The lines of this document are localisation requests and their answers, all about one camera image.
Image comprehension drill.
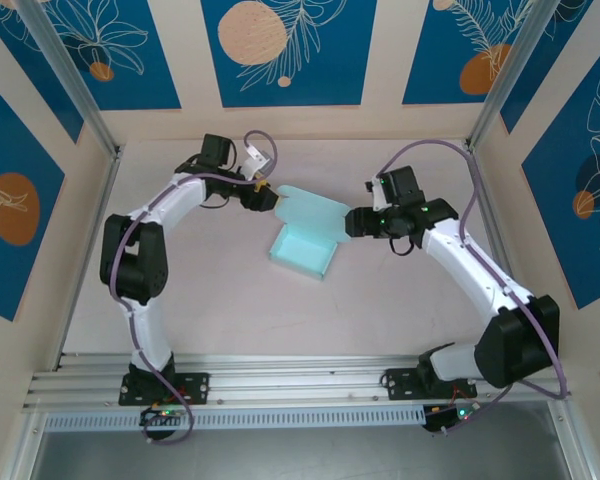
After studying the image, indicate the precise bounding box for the light blue paper box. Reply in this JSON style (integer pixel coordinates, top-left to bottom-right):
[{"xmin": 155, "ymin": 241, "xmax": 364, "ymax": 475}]
[{"xmin": 268, "ymin": 184, "xmax": 352, "ymax": 281}]

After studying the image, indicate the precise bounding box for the small controller circuit board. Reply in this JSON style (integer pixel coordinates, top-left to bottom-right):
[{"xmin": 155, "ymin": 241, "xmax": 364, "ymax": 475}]
[
  {"xmin": 138, "ymin": 405, "xmax": 187, "ymax": 427},
  {"xmin": 423, "ymin": 403, "xmax": 482, "ymax": 432}
]

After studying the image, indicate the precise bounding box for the grey metal sheet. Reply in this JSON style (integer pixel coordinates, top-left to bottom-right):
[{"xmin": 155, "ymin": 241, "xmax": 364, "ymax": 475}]
[{"xmin": 27, "ymin": 402, "xmax": 584, "ymax": 480}]

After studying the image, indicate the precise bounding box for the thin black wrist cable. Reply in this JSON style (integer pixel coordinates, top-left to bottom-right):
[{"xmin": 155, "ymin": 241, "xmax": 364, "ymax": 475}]
[
  {"xmin": 199, "ymin": 193, "xmax": 242, "ymax": 209},
  {"xmin": 388, "ymin": 234, "xmax": 422, "ymax": 258}
]

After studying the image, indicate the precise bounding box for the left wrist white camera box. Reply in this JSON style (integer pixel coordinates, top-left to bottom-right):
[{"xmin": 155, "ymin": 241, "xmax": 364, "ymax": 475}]
[{"xmin": 239, "ymin": 144, "xmax": 274, "ymax": 179}]

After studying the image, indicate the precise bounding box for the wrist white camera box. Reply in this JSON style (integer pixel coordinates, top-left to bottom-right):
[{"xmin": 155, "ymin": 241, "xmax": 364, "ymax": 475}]
[
  {"xmin": 239, "ymin": 144, "xmax": 274, "ymax": 179},
  {"xmin": 363, "ymin": 177, "xmax": 385, "ymax": 211}
]

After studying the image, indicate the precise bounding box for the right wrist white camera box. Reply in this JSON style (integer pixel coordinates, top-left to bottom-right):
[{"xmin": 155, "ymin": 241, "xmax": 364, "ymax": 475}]
[{"xmin": 363, "ymin": 177, "xmax": 385, "ymax": 211}]

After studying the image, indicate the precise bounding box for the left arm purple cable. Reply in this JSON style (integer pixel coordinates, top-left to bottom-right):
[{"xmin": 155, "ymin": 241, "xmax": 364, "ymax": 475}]
[{"xmin": 107, "ymin": 129, "xmax": 280, "ymax": 446}]

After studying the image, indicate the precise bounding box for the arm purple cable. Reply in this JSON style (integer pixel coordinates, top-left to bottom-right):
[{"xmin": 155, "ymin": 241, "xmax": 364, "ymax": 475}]
[
  {"xmin": 107, "ymin": 129, "xmax": 280, "ymax": 446},
  {"xmin": 374, "ymin": 139, "xmax": 569, "ymax": 436}
]

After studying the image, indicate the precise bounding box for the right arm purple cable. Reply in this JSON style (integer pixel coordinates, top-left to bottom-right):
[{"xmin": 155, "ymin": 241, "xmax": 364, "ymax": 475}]
[{"xmin": 374, "ymin": 139, "xmax": 569, "ymax": 436}]

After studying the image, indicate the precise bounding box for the aluminium side rail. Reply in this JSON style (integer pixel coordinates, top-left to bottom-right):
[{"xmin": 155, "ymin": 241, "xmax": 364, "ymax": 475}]
[
  {"xmin": 462, "ymin": 141, "xmax": 540, "ymax": 359},
  {"xmin": 53, "ymin": 144, "xmax": 125, "ymax": 372}
]

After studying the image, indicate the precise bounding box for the blue floral wall panel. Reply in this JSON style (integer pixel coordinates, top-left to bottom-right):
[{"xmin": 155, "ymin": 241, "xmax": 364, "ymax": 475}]
[
  {"xmin": 402, "ymin": 0, "xmax": 531, "ymax": 106},
  {"xmin": 0, "ymin": 69, "xmax": 67, "ymax": 323},
  {"xmin": 0, "ymin": 0, "xmax": 86, "ymax": 145},
  {"xmin": 522, "ymin": 49, "xmax": 600, "ymax": 310},
  {"xmin": 499, "ymin": 0, "xmax": 600, "ymax": 135},
  {"xmin": 27, "ymin": 0, "xmax": 183, "ymax": 112},
  {"xmin": 201, "ymin": 0, "xmax": 380, "ymax": 108}
]

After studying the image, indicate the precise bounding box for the aluminium frame post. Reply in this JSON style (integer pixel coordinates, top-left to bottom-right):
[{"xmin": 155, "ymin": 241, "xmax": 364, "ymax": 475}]
[
  {"xmin": 17, "ymin": 0, "xmax": 125, "ymax": 161},
  {"xmin": 465, "ymin": 0, "xmax": 552, "ymax": 151}
]

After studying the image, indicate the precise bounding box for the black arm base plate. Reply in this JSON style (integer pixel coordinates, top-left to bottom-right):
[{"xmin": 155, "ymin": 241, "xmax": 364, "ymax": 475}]
[
  {"xmin": 383, "ymin": 367, "xmax": 477, "ymax": 401},
  {"xmin": 118, "ymin": 372, "xmax": 211, "ymax": 405}
]

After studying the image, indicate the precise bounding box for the aluminium rail beam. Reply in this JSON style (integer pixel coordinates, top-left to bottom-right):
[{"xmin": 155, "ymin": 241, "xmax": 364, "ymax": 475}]
[{"xmin": 22, "ymin": 353, "xmax": 571, "ymax": 412}]

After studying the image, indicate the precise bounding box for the grey slotted cable duct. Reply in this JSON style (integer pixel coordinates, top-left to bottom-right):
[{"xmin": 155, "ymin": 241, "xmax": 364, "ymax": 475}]
[{"xmin": 44, "ymin": 405, "xmax": 429, "ymax": 431}]

